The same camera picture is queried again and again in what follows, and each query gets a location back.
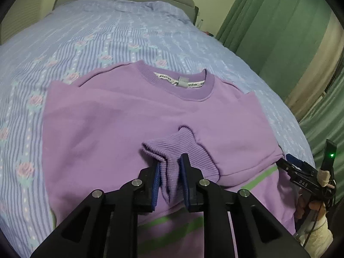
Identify black cable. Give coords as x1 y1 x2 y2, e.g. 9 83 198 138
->
301 188 338 248

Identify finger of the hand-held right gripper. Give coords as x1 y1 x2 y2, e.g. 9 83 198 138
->
276 158 297 180
285 153 306 168

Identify green curtain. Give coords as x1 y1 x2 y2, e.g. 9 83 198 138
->
298 67 344 168
215 0 334 71

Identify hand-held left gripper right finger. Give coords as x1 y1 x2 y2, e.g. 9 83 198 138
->
178 153 310 258

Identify blue striped floral bed sheet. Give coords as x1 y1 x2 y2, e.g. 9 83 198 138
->
0 0 316 258

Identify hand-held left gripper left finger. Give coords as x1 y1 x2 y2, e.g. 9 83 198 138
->
29 160 162 258

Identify white slatted panel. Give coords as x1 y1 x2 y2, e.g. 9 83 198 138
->
0 0 63 45

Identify purple sweater with green stripes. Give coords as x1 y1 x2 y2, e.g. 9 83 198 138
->
41 60 298 258

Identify person's right hand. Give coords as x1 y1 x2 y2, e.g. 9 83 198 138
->
295 183 336 221

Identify person's right forearm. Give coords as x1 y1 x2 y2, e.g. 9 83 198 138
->
294 213 334 258

